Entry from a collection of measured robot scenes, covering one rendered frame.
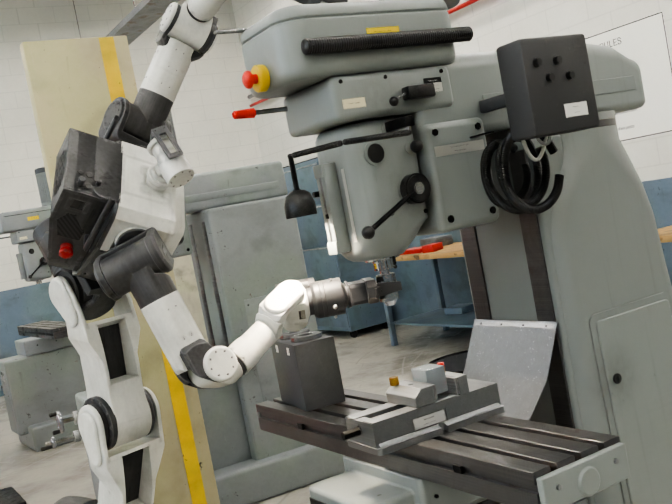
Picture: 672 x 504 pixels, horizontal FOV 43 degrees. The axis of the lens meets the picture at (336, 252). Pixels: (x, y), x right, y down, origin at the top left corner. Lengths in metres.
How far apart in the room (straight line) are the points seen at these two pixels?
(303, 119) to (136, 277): 0.53
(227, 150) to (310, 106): 9.83
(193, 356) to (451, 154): 0.76
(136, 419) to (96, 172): 0.67
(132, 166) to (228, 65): 10.03
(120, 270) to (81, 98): 1.81
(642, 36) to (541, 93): 4.94
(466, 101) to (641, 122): 4.81
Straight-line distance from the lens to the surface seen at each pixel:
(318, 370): 2.40
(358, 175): 1.95
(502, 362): 2.30
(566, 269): 2.18
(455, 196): 2.05
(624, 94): 2.51
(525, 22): 7.64
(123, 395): 2.29
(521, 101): 1.91
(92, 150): 2.06
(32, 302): 10.90
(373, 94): 1.96
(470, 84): 2.14
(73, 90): 3.63
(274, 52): 1.91
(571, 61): 2.00
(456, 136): 2.07
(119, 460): 2.32
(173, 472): 3.72
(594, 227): 2.25
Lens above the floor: 1.45
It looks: 3 degrees down
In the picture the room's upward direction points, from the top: 11 degrees counter-clockwise
